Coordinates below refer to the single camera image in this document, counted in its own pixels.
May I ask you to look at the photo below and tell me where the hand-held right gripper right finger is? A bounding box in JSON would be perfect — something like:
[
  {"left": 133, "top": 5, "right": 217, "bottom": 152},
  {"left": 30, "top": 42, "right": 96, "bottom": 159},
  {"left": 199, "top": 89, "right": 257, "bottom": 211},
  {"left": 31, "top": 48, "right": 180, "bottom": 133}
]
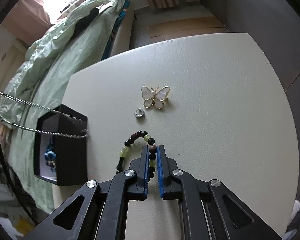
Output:
[{"left": 157, "top": 144, "right": 283, "bottom": 240}]

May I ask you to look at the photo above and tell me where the pale green duvet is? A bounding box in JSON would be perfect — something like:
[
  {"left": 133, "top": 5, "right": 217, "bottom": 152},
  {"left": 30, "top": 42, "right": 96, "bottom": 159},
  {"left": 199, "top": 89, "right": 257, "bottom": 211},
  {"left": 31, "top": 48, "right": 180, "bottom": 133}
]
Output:
[{"left": 0, "top": 0, "right": 127, "bottom": 130}]

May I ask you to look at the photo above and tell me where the blue knotted ornament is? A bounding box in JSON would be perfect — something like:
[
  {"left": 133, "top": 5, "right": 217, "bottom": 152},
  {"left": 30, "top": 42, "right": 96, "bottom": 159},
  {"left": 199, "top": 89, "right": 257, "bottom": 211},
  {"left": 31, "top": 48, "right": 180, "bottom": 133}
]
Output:
[{"left": 43, "top": 137, "right": 59, "bottom": 173}]

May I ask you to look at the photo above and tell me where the silver chain necklace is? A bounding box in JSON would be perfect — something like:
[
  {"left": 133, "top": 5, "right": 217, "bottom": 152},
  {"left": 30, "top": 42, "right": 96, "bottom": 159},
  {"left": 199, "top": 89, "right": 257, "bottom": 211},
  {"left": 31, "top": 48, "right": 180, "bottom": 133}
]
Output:
[{"left": 0, "top": 84, "right": 88, "bottom": 138}]

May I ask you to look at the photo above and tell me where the white butterfly brooch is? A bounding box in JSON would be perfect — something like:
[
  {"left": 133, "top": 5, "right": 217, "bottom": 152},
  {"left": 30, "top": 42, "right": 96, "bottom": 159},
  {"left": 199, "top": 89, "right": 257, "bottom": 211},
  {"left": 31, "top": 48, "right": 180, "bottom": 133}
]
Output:
[{"left": 141, "top": 85, "right": 171, "bottom": 110}]

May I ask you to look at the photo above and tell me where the black cloth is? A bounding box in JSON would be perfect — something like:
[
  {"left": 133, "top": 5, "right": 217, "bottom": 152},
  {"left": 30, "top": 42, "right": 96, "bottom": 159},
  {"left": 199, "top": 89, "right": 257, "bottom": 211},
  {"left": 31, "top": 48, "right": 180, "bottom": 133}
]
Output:
[{"left": 74, "top": 7, "right": 102, "bottom": 37}]

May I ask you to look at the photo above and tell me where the white cloth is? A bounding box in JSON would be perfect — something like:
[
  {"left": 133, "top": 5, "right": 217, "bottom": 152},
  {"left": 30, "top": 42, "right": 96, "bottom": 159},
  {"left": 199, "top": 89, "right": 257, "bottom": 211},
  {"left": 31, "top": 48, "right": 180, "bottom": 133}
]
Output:
[{"left": 289, "top": 200, "right": 300, "bottom": 220}]

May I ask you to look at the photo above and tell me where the bed with green sheet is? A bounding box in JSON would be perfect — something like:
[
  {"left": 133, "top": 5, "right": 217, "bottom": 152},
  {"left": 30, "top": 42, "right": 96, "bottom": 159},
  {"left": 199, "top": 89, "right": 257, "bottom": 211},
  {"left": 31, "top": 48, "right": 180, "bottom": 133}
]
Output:
[{"left": 0, "top": 0, "right": 135, "bottom": 213}]

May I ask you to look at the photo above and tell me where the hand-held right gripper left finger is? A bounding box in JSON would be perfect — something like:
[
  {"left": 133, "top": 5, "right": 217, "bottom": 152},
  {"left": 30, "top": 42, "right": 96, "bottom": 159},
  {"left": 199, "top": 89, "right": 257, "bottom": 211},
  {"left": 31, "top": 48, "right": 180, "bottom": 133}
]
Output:
[{"left": 22, "top": 145, "right": 150, "bottom": 240}]

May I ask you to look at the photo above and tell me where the black jewelry box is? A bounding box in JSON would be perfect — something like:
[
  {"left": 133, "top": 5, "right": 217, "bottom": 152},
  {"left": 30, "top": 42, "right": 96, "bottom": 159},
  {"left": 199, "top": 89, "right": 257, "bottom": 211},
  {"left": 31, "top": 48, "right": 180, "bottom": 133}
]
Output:
[{"left": 33, "top": 104, "right": 88, "bottom": 187}]

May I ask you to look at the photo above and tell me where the black and green bead bracelet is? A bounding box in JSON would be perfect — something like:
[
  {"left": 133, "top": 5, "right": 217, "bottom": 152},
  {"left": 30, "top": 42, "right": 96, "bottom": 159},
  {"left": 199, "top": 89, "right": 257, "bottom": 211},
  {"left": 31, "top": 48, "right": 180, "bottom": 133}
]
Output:
[{"left": 116, "top": 130, "right": 157, "bottom": 180}]

